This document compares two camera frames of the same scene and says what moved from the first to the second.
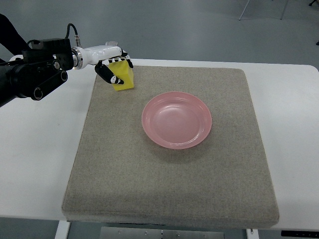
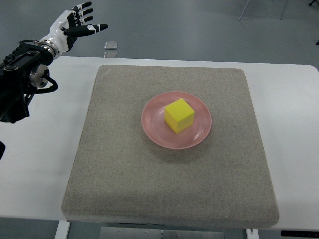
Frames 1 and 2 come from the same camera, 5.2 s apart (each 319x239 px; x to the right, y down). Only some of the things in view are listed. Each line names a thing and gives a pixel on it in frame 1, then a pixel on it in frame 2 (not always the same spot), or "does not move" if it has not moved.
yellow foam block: (122, 69) to (179, 115)
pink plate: (176, 120) does not move
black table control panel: (299, 233) does not move
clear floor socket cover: (111, 43) does not move
